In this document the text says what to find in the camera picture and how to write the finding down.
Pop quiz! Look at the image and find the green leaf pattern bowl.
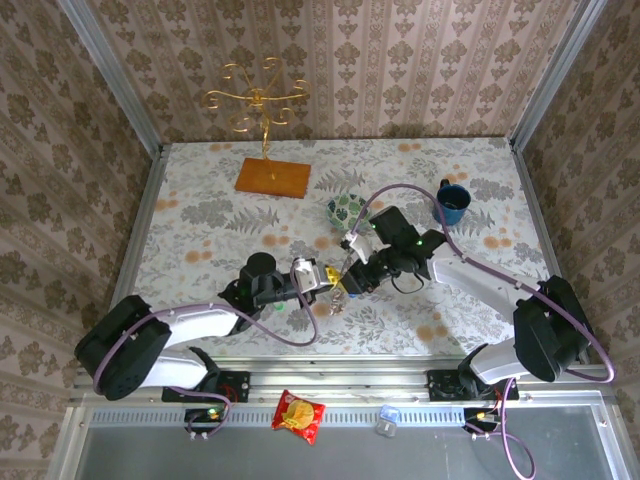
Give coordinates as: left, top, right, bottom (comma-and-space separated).
326, 193, 372, 234

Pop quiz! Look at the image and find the blue enamel mug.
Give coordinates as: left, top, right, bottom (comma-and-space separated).
432, 178, 472, 227

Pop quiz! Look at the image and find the red snack packet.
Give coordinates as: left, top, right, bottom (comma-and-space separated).
270, 388, 327, 446

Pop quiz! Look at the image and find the floral tablecloth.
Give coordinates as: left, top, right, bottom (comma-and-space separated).
127, 137, 576, 359

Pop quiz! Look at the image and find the small clear plastic cup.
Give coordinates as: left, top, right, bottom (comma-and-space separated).
374, 403, 401, 439

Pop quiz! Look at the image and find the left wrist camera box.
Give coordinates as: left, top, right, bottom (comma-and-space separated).
290, 256, 322, 292

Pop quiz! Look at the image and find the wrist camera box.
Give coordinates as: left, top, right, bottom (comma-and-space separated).
290, 256, 322, 292
341, 232, 374, 262

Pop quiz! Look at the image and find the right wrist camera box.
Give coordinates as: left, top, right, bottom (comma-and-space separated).
341, 232, 374, 262

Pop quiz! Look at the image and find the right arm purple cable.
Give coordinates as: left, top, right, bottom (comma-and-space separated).
352, 183, 617, 479

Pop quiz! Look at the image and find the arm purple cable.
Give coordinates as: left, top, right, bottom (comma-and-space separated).
92, 262, 320, 442
352, 183, 617, 479

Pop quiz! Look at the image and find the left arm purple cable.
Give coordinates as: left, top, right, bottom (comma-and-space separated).
92, 262, 320, 442

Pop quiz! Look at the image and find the aluminium frame rail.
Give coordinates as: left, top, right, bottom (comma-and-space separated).
69, 363, 614, 406

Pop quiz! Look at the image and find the gold wire stand wooden base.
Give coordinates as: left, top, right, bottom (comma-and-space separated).
203, 56, 312, 200

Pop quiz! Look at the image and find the slotted grey cable duct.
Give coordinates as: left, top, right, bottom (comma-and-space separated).
87, 405, 609, 427

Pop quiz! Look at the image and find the aluminium side rail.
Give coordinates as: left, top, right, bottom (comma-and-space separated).
508, 139, 592, 365
92, 143, 172, 369

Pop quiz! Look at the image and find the aluminium frame post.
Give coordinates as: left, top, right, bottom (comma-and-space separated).
509, 0, 609, 151
55, 0, 166, 151

